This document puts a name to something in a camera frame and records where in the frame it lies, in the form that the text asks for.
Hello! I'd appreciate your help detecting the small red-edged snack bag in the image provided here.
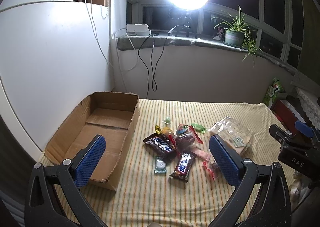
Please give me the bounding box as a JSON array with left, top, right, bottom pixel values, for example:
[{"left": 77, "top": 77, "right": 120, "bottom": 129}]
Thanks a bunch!
[{"left": 202, "top": 160, "right": 221, "bottom": 181}]

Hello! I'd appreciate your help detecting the brown cardboard box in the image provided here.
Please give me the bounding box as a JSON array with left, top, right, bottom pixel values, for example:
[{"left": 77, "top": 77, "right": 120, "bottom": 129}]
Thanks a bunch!
[{"left": 43, "top": 91, "right": 140, "bottom": 192}]

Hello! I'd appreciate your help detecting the pink snack packet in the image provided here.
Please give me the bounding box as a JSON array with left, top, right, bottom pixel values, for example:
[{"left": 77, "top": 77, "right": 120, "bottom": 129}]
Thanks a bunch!
[{"left": 193, "top": 148, "right": 211, "bottom": 161}]

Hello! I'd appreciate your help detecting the dark dates clear bag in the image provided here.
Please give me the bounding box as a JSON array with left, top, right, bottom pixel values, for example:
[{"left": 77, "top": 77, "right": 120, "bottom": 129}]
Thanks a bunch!
[{"left": 175, "top": 125, "right": 203, "bottom": 153}]

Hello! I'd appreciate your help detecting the white cable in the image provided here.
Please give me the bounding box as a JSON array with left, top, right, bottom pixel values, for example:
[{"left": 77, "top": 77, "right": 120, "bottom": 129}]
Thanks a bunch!
[{"left": 85, "top": 0, "right": 141, "bottom": 93}]

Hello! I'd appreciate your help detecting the green mint candy packet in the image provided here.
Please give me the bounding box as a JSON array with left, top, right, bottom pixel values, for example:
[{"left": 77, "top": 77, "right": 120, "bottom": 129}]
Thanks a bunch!
[{"left": 154, "top": 157, "right": 167, "bottom": 174}]

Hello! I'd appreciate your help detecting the green candy wrapper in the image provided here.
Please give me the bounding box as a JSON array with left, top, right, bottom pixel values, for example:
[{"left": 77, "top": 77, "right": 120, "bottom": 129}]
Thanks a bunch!
[{"left": 191, "top": 123, "right": 206, "bottom": 134}]

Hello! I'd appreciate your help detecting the colourful snack packet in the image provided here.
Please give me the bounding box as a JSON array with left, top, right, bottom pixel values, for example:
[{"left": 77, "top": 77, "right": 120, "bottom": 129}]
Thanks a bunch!
[{"left": 176, "top": 124, "right": 190, "bottom": 136}]

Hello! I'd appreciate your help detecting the grey windowsill cover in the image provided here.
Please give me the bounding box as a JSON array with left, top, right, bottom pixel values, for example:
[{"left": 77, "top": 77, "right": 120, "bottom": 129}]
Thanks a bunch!
[{"left": 117, "top": 35, "right": 296, "bottom": 75}]

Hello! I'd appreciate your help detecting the green snack bag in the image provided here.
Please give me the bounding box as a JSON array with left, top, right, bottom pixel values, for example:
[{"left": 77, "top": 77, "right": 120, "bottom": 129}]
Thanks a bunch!
[{"left": 263, "top": 77, "right": 285, "bottom": 108}]

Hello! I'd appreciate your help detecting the yellow candy wrapper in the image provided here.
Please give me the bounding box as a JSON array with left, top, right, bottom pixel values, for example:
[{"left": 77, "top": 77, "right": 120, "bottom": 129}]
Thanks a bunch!
[{"left": 155, "top": 125, "right": 162, "bottom": 135}]

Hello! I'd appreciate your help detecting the small green-white candy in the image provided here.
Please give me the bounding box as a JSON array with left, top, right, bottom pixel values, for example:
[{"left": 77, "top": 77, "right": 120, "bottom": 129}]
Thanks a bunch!
[{"left": 163, "top": 116, "right": 171, "bottom": 125}]

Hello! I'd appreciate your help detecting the black hanging cable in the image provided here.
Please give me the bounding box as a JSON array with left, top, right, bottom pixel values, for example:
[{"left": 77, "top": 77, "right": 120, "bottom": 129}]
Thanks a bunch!
[{"left": 137, "top": 24, "right": 190, "bottom": 93}]

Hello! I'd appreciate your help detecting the snickers bar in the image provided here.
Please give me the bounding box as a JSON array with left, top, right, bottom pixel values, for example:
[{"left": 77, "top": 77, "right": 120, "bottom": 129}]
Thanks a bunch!
[
  {"left": 143, "top": 133, "right": 177, "bottom": 162},
  {"left": 170, "top": 151, "right": 197, "bottom": 183}
]

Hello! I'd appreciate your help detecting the white power strip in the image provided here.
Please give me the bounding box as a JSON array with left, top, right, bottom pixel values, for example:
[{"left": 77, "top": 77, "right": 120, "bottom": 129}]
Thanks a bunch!
[{"left": 126, "top": 24, "right": 151, "bottom": 37}]

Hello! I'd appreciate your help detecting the potted spider plant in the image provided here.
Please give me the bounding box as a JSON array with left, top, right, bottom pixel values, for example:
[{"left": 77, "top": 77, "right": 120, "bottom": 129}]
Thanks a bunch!
[{"left": 214, "top": 5, "right": 263, "bottom": 66}]

